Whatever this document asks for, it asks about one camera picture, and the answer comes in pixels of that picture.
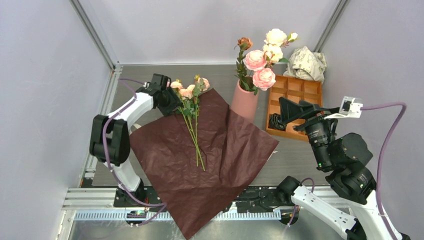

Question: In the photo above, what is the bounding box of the white rose stem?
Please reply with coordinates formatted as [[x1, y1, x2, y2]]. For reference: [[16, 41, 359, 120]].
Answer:
[[262, 28, 299, 66]]

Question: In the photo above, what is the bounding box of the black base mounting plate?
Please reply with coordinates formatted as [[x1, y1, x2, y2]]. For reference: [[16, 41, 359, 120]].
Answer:
[[113, 186, 291, 213]]

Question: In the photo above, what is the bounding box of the large pink rose stem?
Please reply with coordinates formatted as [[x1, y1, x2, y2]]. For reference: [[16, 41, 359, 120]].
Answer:
[[243, 50, 276, 91]]

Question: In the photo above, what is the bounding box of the cream printed ribbon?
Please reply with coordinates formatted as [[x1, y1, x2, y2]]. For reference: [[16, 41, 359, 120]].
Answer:
[[130, 123, 142, 133]]

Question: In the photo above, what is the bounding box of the orange rose stem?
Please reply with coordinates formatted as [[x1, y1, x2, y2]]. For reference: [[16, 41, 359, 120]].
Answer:
[[236, 37, 253, 92]]

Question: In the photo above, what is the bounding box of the orange compartment tray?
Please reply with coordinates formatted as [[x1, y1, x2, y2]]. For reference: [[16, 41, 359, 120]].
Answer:
[[265, 75, 323, 142]]

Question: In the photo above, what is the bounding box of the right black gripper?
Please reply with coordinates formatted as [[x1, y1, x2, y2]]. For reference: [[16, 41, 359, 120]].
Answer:
[[276, 95, 338, 167]]

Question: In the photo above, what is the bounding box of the pink flower bunch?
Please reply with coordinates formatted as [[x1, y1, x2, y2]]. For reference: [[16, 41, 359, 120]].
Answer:
[[170, 75, 210, 172]]

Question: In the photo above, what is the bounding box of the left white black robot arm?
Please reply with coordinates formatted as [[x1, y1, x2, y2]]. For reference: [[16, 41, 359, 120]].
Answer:
[[89, 73, 182, 207]]

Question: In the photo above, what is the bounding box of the red wrapping paper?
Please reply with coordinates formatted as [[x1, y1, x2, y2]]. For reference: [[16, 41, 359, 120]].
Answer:
[[129, 89, 279, 239]]

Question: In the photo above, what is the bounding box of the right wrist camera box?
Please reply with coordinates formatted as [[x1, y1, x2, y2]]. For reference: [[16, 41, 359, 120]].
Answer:
[[325, 96, 363, 119]]

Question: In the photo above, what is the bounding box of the crumpled printed paper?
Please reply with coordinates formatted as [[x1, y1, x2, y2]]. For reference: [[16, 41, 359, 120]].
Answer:
[[283, 46, 328, 84]]

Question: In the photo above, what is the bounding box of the pink cylindrical vase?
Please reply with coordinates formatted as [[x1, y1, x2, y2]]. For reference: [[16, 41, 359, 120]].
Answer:
[[230, 80, 259, 123]]

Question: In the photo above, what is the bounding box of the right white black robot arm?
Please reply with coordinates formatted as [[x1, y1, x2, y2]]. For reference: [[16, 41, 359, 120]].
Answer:
[[276, 96, 409, 240]]

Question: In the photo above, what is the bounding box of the dark rolled tie left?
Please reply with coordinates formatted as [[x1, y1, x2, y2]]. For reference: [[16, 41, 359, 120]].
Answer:
[[268, 113, 287, 131]]

